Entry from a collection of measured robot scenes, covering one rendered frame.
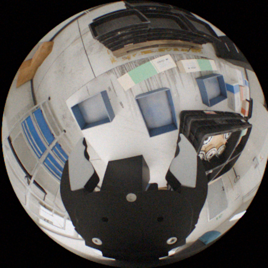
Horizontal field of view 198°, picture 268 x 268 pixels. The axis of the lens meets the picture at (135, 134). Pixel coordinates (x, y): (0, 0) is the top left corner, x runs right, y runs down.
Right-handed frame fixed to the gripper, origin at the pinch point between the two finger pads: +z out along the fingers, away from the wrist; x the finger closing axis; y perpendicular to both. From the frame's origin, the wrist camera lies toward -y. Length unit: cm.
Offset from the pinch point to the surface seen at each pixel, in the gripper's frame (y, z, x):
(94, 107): 3.6, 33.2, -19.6
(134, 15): -84, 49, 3
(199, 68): -18.8, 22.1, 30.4
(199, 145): 10.7, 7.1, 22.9
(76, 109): 2.7, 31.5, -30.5
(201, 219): 296, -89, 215
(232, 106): -7, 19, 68
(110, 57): -47, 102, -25
